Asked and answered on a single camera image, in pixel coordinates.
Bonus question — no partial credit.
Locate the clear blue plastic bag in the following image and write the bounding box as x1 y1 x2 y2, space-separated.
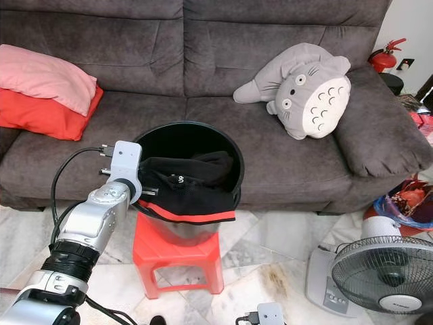
372 175 433 228

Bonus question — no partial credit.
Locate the brown fabric sofa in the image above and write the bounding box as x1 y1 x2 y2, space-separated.
0 0 433 216

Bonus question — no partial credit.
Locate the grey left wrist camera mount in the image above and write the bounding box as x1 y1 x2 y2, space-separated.
108 140 143 197

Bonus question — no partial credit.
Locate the pink patterned cloth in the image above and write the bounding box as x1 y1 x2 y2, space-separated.
408 95 433 146

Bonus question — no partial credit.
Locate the white fan with black guard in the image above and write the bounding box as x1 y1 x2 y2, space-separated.
306 234 433 319

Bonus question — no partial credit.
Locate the red round container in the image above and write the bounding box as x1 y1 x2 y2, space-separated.
364 207 383 228

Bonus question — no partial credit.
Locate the red pillow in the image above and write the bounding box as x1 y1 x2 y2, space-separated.
0 85 104 142

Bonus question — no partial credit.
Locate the grey totoro plush toy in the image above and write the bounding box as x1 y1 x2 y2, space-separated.
233 42 352 141

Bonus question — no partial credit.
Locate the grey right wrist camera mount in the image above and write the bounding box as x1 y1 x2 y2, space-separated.
256 302 285 325

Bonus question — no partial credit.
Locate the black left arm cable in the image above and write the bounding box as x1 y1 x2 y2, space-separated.
51 144 114 244

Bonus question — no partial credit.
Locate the red plastic stool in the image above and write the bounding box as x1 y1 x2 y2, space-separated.
132 211 223 300

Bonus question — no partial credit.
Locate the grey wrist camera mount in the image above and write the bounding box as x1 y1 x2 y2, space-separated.
256 302 285 325
108 140 143 197

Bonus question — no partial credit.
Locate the pink pillow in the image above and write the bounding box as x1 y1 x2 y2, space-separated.
0 44 99 117

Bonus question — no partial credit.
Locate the red fire extinguisher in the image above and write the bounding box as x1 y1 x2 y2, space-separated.
369 37 407 73

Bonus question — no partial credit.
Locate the white round container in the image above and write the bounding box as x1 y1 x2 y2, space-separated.
362 215 410 243

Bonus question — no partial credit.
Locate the black shirt with red trim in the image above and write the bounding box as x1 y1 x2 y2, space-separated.
141 150 237 224

